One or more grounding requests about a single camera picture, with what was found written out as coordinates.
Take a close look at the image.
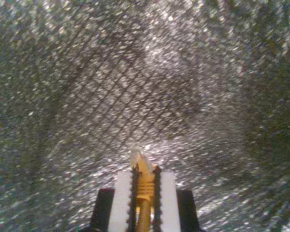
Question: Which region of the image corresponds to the yellow network cable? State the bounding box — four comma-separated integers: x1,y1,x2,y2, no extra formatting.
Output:
129,146,158,232

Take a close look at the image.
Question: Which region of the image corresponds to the black bubble mat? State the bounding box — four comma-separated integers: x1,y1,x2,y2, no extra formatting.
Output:
0,0,290,232

